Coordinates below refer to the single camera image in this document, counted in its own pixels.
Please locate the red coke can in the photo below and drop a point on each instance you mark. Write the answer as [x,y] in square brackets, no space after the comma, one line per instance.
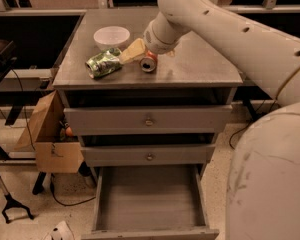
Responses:
[149,62]

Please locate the grey open bottom drawer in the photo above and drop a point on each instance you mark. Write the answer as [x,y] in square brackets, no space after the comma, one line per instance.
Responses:
[162,202]

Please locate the grey top drawer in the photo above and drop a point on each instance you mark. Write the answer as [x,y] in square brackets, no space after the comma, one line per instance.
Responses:
[147,120]

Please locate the grey drawer cabinet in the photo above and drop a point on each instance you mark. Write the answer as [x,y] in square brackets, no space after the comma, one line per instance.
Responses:
[197,76]

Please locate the crushed green soda can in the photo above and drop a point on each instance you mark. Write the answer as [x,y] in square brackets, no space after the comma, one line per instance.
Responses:
[104,63]

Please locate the grey middle drawer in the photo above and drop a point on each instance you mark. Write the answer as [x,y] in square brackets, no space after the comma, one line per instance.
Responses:
[136,155]

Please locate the black tripod stand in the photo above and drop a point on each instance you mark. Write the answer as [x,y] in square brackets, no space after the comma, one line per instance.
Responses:
[12,203]

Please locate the white sneaker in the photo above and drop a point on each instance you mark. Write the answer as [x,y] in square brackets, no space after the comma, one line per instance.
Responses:
[60,232]

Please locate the white bowl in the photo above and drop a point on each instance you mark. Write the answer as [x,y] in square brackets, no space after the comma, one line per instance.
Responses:
[111,37]

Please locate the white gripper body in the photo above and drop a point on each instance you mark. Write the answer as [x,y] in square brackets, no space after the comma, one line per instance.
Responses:
[155,39]

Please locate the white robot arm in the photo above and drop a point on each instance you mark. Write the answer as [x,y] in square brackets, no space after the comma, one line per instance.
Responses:
[263,189]

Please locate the cardboard box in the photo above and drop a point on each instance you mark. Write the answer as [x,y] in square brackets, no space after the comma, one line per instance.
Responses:
[42,135]

